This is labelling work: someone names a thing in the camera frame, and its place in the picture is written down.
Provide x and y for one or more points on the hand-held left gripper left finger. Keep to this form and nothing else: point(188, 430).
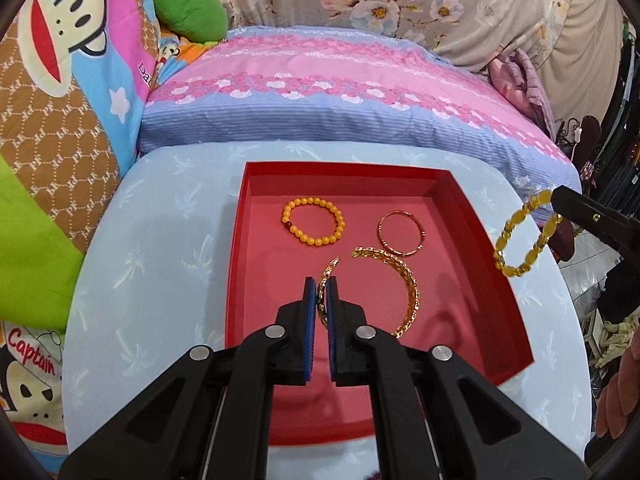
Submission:
point(309, 330)

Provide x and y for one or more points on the dark hanging clothes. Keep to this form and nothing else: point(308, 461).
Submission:
point(625, 135)

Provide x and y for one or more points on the green pillow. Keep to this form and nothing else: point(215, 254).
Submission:
point(192, 10)

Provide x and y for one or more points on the beige cloth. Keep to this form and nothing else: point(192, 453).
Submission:
point(580, 50)

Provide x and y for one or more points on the cartoon monkey printed blanket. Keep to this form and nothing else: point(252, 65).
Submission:
point(65, 110)

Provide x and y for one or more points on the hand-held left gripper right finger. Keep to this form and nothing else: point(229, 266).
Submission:
point(331, 332)

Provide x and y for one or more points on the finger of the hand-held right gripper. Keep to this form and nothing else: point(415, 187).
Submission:
point(595, 210)

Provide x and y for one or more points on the thin rose gold bangle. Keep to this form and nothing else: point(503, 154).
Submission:
point(384, 247)

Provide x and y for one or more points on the grey floral quilt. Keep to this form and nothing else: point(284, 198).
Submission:
point(400, 0)

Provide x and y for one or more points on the red cardboard box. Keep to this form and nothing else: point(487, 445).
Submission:
point(280, 270)

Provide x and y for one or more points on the small white plug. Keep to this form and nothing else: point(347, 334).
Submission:
point(578, 133)

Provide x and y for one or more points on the pink purple cloth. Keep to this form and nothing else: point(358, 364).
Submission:
point(520, 87)

